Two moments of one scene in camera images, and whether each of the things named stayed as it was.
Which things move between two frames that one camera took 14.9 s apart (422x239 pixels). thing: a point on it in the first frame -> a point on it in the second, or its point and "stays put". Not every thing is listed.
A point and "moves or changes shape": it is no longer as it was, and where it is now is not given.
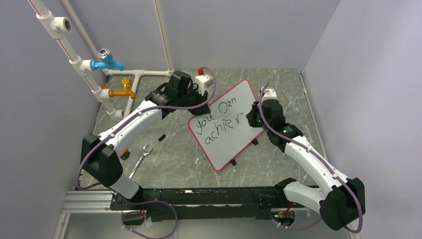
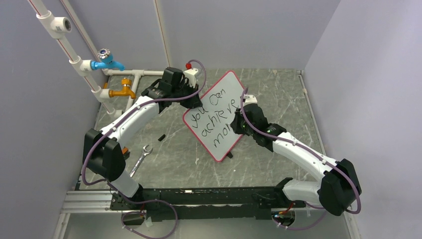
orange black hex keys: [125, 154] stays put
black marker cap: [161, 138] stays put
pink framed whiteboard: [226, 131] moves or changes shape
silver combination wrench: [145, 151] stays put
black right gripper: [251, 115] -> [235, 124]
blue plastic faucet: [106, 58] stays put
